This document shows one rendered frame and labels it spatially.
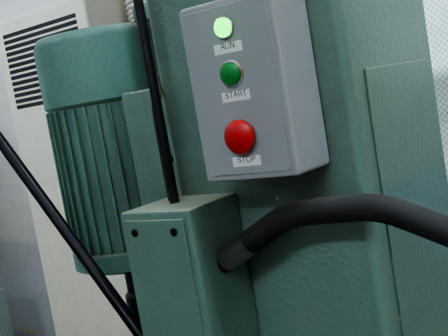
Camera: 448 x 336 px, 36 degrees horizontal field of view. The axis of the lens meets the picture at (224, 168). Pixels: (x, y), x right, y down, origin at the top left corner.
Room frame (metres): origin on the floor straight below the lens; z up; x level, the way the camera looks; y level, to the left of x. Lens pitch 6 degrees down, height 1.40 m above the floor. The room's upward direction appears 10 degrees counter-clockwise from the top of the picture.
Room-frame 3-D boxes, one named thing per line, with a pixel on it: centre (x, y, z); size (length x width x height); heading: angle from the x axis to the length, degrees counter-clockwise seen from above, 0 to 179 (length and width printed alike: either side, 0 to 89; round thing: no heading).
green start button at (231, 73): (0.61, -0.02, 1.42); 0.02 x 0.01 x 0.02; 53
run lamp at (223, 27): (0.61, -0.02, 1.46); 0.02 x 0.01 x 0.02; 53
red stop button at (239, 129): (0.61, -0.02, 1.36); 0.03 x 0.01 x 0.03; 53
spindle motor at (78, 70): (0.94, 0.13, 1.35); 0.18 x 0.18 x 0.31
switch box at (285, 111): (0.64, -0.04, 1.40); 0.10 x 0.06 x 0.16; 53
